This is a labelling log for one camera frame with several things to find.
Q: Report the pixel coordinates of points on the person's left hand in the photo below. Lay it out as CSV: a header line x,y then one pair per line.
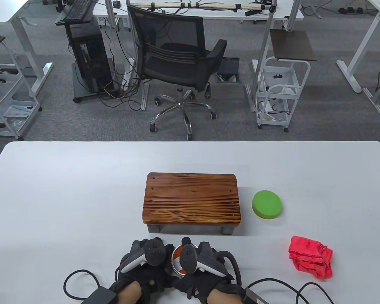
x,y
152,278

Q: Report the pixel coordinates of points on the person's right hand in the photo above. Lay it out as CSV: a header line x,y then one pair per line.
x,y
193,285

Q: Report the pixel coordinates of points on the round metal wood wax tin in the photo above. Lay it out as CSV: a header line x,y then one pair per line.
x,y
177,259

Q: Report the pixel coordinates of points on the brown wooden stool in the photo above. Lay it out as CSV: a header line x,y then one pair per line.
x,y
191,196

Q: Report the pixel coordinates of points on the red cloth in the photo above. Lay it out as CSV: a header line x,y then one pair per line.
x,y
310,256

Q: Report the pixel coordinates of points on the person's right forearm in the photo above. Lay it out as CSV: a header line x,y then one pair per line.
x,y
224,299

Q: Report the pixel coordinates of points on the person's left forearm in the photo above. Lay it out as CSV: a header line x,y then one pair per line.
x,y
129,294

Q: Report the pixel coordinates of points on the black and white controller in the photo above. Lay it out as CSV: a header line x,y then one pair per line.
x,y
153,251
188,259

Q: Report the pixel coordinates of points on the green round sponge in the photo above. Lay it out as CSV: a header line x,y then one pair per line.
x,y
266,204

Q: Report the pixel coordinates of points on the white rolling cart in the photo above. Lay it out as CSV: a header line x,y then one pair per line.
x,y
280,119
15,110

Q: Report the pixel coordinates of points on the white power strip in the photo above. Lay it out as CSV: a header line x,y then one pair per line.
x,y
126,77

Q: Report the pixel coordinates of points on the grey computer stand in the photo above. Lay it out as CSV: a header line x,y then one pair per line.
x,y
80,88

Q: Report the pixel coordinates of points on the black mesh office chair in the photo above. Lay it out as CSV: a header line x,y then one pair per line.
x,y
177,63

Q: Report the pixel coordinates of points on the black floor socket box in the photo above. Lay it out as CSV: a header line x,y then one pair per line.
x,y
229,66

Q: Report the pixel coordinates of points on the black computer tower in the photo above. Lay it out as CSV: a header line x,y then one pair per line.
x,y
91,60

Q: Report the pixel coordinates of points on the white desk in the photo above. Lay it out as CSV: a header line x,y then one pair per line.
x,y
365,42
6,9
209,14

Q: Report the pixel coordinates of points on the beige rod bundle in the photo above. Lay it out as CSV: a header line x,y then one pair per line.
x,y
209,5

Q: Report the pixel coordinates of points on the black keyboard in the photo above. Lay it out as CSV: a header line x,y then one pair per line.
x,y
77,9

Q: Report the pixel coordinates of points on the black power strip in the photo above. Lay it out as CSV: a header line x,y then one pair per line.
x,y
350,10

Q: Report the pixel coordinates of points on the aluminium frame post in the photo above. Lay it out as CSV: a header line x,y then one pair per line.
x,y
143,95
262,47

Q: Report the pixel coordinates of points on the aluminium floor rail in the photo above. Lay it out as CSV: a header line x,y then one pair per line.
x,y
375,103

